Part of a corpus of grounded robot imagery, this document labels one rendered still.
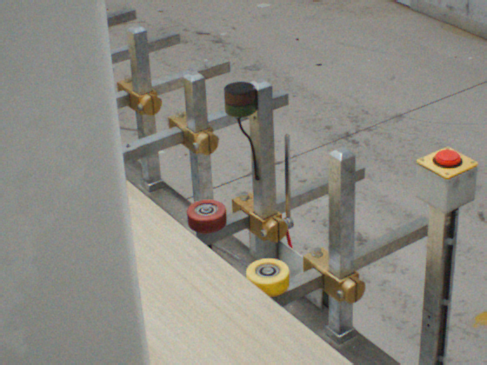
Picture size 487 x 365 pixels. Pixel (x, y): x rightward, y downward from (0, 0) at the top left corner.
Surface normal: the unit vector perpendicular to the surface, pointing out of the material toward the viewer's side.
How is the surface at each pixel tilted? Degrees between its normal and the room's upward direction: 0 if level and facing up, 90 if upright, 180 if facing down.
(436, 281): 90
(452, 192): 90
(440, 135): 0
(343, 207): 90
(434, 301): 90
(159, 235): 0
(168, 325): 0
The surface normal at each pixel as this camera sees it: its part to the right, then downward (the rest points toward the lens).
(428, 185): -0.82, 0.33
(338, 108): -0.04, -0.86
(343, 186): 0.58, 0.40
